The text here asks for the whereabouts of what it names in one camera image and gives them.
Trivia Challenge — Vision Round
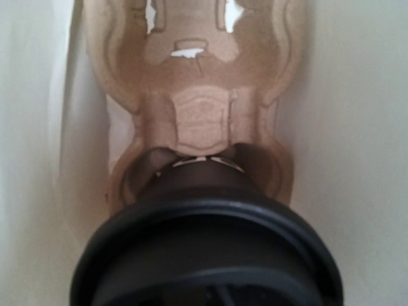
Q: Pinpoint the brown pulp cup carrier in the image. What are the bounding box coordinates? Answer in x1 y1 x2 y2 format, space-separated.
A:
82 1 307 214

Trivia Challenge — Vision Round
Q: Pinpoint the cream paper bag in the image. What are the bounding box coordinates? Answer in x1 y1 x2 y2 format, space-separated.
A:
1 1 407 305

